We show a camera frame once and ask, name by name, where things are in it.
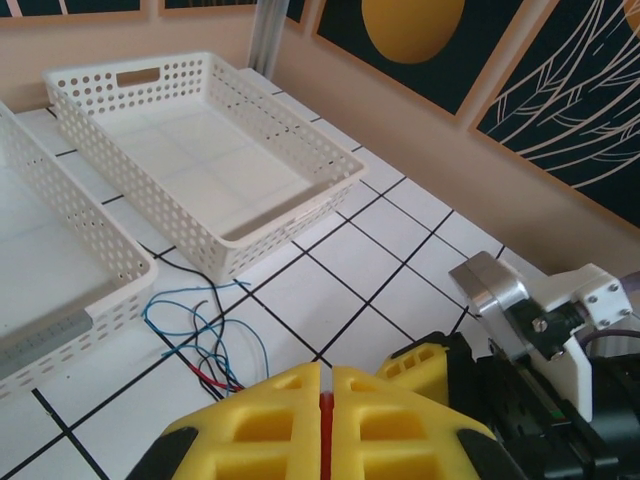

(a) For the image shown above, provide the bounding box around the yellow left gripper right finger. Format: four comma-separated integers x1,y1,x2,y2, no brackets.
330,367,526,480

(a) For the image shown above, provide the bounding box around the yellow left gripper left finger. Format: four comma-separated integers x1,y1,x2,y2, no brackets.
127,362,321,480

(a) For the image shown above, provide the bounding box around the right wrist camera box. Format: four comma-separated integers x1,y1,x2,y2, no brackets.
448,252,635,426

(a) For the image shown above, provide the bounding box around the wide white perforated basket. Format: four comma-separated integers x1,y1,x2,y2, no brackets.
42,49,369,296

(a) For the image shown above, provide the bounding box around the aluminium frame post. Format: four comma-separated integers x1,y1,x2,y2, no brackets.
248,0,287,80

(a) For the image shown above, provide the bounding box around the white basket with grey handles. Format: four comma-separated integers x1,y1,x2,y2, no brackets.
0,99,160,401

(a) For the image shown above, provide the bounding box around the thin black cable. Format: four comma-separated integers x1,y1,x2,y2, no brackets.
137,243,226,401
192,299,226,401

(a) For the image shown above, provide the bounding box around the thin blue cable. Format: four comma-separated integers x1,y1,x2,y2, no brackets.
141,279,269,376
162,344,246,391

